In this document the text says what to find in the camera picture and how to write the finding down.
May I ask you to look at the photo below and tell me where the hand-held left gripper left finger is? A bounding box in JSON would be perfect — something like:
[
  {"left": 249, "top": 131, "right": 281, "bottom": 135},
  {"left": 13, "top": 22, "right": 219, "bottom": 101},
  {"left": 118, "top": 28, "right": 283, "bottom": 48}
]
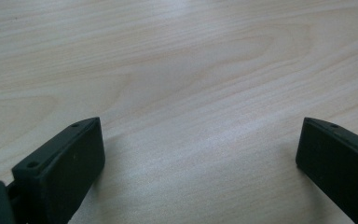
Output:
[{"left": 11, "top": 117, "right": 106, "bottom": 224}]

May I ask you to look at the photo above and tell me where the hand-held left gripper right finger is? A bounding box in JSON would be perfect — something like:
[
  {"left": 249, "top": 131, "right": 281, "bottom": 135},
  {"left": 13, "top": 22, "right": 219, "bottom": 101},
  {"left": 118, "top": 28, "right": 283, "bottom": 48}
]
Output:
[{"left": 295, "top": 117, "right": 358, "bottom": 224}]

